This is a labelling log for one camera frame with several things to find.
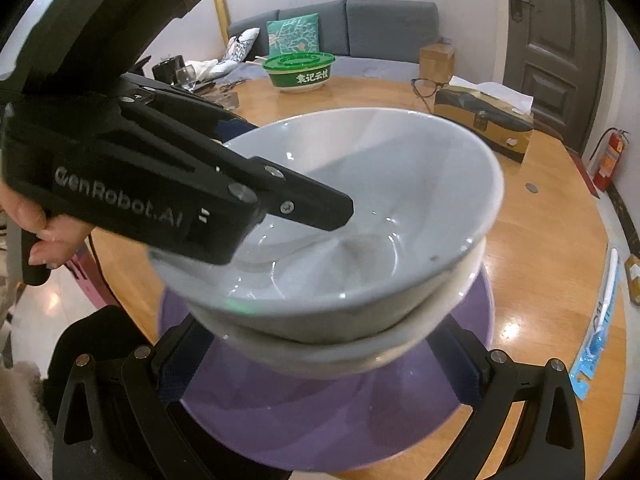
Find purple plate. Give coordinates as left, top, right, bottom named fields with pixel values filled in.
left=157, top=263, right=497, bottom=473

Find cream textured bowl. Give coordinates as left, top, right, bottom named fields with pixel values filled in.
left=186, top=240, right=487, bottom=380

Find white deep bowl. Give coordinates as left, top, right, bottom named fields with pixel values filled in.
left=149, top=107, right=504, bottom=344

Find person's left hand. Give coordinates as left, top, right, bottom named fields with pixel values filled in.
left=1, top=181, right=94, bottom=269

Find packaged toothbrush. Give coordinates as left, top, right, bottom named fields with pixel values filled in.
left=568, top=245, right=620, bottom=401

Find wine glass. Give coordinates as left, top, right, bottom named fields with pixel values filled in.
left=175, top=65, right=198, bottom=92

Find pink paper mat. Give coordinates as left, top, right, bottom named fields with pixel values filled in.
left=64, top=246, right=120, bottom=309

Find scissors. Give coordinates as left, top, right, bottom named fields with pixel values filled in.
left=219, top=78, right=246, bottom=93

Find white patterned cushion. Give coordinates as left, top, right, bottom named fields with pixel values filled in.
left=222, top=27, right=260, bottom=63

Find cardboard box on floor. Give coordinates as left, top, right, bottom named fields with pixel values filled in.
left=625, top=255, right=640, bottom=306

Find green lidded container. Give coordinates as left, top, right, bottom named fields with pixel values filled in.
left=262, top=52, right=335, bottom=92

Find teal patterned cushion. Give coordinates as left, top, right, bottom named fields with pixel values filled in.
left=267, top=13, right=320, bottom=58

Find grey sofa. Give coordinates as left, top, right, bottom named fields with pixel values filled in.
left=224, top=0, right=442, bottom=82

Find red fire extinguisher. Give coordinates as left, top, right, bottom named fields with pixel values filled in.
left=589, top=127, right=630, bottom=192

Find tissue box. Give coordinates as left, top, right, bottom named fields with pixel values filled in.
left=433, top=76, right=534, bottom=162

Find eyeglasses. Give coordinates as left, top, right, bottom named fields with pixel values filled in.
left=410, top=77, right=447, bottom=114

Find wooden sofa armrest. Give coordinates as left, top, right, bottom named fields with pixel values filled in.
left=419, top=44, right=456, bottom=84

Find dark door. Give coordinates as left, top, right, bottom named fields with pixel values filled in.
left=502, top=0, right=606, bottom=154

